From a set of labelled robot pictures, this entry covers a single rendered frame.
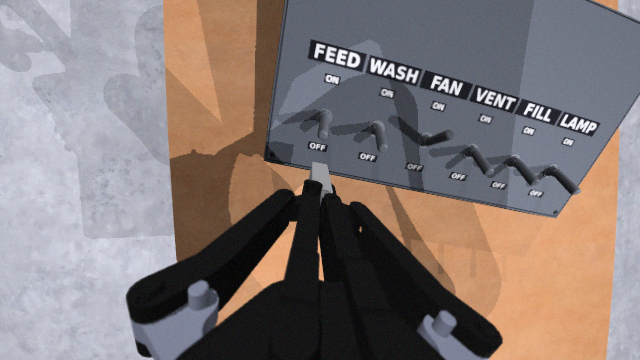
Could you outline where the grey switch panel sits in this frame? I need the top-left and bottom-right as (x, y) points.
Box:
(264, 0), (640, 218)

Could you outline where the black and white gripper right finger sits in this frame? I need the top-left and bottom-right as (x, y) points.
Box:
(319, 163), (503, 360)

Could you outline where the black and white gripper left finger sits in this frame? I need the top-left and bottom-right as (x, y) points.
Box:
(126, 162), (323, 360)

